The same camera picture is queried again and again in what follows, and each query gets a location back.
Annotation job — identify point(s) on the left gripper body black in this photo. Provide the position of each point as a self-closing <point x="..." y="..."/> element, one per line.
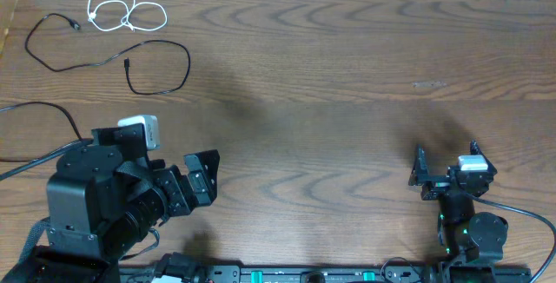
<point x="183" y="188"/>

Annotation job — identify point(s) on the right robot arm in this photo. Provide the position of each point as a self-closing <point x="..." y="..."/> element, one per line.
<point x="476" y="237"/>

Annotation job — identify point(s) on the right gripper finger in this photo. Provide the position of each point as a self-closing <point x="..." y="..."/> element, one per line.
<point x="477" y="156"/>
<point x="420" y="173"/>

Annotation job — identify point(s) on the brown cardboard box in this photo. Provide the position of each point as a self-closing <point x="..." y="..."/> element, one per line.
<point x="7" y="10"/>

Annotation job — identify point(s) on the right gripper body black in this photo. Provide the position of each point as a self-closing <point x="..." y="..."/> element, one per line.
<point x="437" y="185"/>

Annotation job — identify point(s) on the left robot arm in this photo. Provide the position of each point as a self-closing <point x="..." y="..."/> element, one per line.
<point x="105" y="196"/>

